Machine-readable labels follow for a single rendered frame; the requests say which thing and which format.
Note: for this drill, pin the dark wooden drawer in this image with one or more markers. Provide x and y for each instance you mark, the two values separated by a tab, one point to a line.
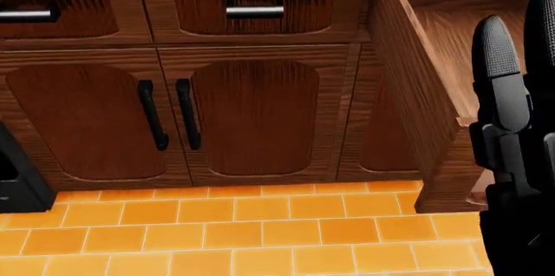
416	93

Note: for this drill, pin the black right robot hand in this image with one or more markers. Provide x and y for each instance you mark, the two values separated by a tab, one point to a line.
507	116

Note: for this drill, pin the wooden cabinet door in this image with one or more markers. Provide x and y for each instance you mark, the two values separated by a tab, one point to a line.
381	126
91	119
260	116

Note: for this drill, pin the closed wooden drawer front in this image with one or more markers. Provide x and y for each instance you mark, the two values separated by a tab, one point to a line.
256	6
69	6

